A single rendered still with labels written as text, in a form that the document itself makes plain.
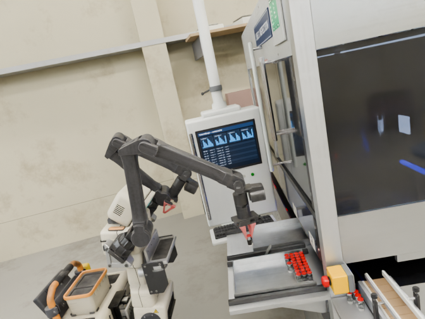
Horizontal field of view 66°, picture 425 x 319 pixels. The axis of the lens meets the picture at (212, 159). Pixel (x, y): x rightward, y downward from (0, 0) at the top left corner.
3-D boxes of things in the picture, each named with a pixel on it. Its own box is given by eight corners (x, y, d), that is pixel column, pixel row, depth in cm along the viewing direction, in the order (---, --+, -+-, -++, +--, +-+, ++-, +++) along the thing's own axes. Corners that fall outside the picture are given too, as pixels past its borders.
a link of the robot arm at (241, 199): (231, 189, 134) (232, 193, 128) (248, 185, 134) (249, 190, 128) (234, 204, 135) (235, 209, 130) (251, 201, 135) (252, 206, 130)
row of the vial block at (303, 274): (299, 260, 155) (297, 251, 154) (308, 283, 137) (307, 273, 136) (294, 261, 155) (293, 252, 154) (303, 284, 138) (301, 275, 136)
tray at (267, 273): (303, 255, 158) (301, 249, 158) (317, 288, 133) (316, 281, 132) (233, 266, 161) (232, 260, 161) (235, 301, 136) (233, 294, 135)
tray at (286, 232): (307, 221, 191) (306, 215, 190) (320, 242, 166) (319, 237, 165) (250, 231, 193) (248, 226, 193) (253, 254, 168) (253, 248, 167)
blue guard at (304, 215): (263, 152, 318) (259, 135, 314) (323, 261, 130) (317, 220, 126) (262, 153, 318) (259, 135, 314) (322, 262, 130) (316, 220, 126)
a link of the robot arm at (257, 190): (231, 173, 133) (233, 181, 125) (258, 168, 133) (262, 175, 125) (236, 199, 137) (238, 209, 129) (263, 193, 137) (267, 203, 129)
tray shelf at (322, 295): (305, 220, 196) (305, 217, 196) (350, 296, 128) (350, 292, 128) (227, 234, 200) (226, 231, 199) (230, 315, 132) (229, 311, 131)
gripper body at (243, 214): (259, 219, 132) (256, 202, 130) (236, 226, 130) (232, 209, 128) (253, 214, 138) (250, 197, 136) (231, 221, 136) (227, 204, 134)
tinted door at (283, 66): (294, 178, 167) (276, 61, 153) (319, 212, 125) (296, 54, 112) (293, 178, 167) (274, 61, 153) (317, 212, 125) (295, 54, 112)
